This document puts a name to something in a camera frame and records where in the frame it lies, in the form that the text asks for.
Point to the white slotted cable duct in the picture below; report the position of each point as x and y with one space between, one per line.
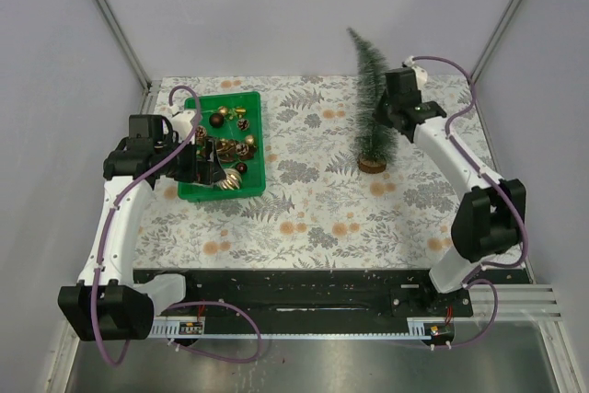
301 326

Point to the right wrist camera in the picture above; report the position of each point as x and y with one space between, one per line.
420 73

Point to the right aluminium frame post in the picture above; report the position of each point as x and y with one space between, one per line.
505 21

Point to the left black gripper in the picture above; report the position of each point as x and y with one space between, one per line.
206 172

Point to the small green christmas tree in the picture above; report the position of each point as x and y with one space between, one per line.
375 145

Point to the small pinecone ornament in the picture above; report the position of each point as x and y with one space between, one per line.
243 124

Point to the green plastic tray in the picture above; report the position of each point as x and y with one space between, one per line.
234 121

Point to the dark brown ball ornament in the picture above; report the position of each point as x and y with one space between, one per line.
217 120

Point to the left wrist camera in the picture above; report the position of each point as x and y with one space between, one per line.
183 121

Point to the gold striped bauble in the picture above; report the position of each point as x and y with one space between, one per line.
231 182

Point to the floral patterned table mat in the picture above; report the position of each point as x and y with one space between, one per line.
318 210

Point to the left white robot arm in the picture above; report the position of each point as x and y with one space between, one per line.
106 303

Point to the brown ribbon pinecone ornament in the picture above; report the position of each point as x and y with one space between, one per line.
228 150

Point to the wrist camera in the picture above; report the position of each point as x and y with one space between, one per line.
420 73
183 121

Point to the aluminium frame post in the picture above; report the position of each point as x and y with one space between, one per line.
505 21
124 44

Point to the gold bell green ornament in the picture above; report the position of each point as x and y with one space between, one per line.
232 113

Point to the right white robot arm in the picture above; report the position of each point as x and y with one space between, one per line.
490 218

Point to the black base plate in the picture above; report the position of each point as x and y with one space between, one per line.
396 293

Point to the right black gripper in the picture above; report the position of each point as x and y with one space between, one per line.
378 111

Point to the left aluminium frame post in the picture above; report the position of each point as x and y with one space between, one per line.
124 44

